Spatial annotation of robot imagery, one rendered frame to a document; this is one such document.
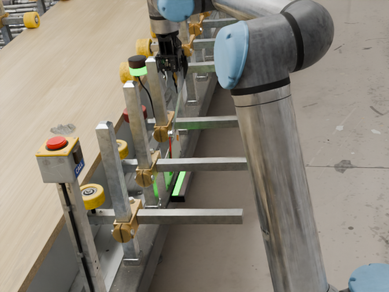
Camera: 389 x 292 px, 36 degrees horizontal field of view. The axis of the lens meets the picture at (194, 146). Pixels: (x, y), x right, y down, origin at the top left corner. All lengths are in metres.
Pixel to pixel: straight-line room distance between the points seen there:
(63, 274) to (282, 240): 0.78
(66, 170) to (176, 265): 1.61
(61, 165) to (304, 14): 0.56
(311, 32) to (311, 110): 2.83
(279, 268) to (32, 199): 0.78
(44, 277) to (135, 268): 0.24
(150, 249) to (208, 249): 1.10
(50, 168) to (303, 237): 0.52
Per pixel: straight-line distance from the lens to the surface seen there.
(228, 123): 2.03
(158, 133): 2.02
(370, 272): 1.38
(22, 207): 1.71
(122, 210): 1.61
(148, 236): 1.81
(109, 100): 2.22
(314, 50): 1.17
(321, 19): 1.20
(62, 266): 1.78
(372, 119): 3.85
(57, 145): 1.24
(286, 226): 1.19
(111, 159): 1.53
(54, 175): 1.25
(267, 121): 1.14
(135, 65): 1.95
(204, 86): 2.71
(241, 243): 2.86
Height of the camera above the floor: 1.78
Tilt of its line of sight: 29 degrees down
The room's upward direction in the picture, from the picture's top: 8 degrees counter-clockwise
